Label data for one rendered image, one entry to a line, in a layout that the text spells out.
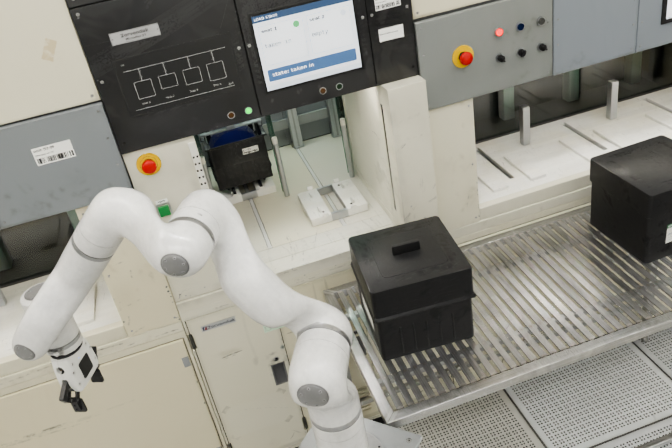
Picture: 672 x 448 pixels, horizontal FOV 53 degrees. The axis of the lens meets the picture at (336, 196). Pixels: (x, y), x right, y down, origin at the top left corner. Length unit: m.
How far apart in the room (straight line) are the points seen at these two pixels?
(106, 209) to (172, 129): 0.61
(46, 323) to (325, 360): 0.57
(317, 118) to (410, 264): 1.24
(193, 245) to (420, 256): 0.82
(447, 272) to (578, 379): 1.25
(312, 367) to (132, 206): 0.47
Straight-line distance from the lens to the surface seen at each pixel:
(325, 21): 1.89
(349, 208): 2.36
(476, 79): 2.11
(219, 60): 1.85
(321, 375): 1.37
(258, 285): 1.34
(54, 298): 1.50
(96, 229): 1.37
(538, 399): 2.87
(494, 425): 2.78
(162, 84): 1.86
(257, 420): 2.57
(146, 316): 2.20
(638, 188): 2.18
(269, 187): 2.60
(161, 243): 1.25
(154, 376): 2.35
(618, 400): 2.90
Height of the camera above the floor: 2.13
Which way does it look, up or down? 30 degrees down
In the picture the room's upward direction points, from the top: 11 degrees counter-clockwise
